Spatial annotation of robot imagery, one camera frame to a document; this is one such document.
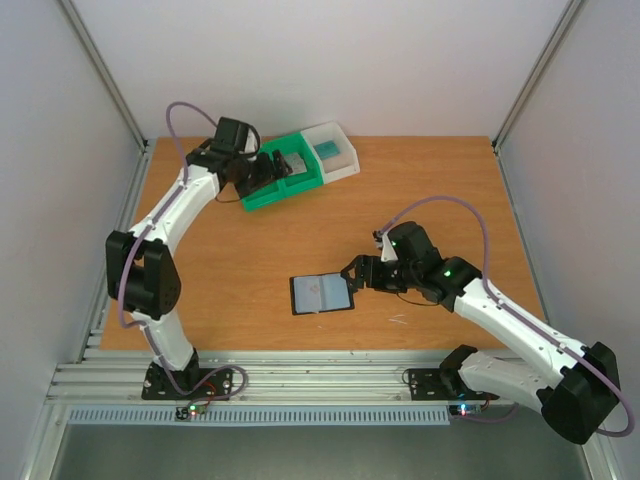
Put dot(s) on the green bin middle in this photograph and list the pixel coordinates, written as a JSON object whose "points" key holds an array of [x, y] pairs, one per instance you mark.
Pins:
{"points": [[296, 184]]}

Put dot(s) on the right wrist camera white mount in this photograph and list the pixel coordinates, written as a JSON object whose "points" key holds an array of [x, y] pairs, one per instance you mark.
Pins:
{"points": [[385, 245]]}

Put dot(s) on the white bin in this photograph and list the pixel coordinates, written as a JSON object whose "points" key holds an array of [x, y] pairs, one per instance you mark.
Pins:
{"points": [[336, 168]]}

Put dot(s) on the aluminium frame rail front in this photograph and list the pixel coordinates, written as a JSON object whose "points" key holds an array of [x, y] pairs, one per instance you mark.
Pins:
{"points": [[339, 377]]}

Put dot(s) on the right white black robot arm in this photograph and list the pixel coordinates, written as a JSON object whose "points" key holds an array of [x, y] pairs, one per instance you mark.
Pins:
{"points": [[574, 387]]}

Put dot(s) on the teal card in bin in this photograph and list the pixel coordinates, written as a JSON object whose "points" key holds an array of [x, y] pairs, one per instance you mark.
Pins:
{"points": [[326, 150]]}

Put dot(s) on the left small circuit board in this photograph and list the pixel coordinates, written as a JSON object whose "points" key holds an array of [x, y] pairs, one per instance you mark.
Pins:
{"points": [[192, 411]]}

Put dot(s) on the grey slotted cable duct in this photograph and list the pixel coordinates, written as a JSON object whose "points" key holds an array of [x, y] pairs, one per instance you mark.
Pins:
{"points": [[258, 416]]}

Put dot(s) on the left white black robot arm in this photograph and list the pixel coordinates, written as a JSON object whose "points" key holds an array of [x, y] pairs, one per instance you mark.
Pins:
{"points": [[141, 273]]}

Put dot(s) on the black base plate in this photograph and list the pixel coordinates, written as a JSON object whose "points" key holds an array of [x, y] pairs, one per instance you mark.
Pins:
{"points": [[215, 382], [427, 384]]}

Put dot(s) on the right small circuit board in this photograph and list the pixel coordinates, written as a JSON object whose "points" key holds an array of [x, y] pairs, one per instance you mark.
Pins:
{"points": [[467, 410]]}

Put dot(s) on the green bin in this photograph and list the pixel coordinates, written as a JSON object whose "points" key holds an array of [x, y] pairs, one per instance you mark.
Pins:
{"points": [[265, 196], [296, 184]]}

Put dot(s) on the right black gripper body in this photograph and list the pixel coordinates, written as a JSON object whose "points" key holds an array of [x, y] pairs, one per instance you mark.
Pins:
{"points": [[365, 273]]}

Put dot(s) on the green bin left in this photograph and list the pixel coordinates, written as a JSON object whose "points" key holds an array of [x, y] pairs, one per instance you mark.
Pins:
{"points": [[265, 196]]}

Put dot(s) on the cherry blossom card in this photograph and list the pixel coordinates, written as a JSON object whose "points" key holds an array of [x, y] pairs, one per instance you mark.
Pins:
{"points": [[295, 164], [307, 294]]}

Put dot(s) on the black leather card holder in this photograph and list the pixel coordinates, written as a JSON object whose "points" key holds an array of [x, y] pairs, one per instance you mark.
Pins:
{"points": [[335, 294]]}

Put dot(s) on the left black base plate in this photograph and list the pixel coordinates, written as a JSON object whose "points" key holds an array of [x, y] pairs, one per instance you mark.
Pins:
{"points": [[215, 382]]}

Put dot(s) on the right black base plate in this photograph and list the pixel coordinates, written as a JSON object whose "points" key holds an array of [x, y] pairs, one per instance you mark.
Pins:
{"points": [[427, 384]]}

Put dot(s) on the small circuit board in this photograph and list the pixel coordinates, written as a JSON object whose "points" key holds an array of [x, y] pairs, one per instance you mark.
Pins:
{"points": [[192, 411], [467, 410]]}

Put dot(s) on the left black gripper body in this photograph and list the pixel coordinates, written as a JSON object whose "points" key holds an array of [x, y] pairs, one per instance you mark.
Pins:
{"points": [[251, 176]]}

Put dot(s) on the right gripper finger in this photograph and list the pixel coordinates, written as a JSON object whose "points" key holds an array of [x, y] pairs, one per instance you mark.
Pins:
{"points": [[359, 265], [354, 282]]}

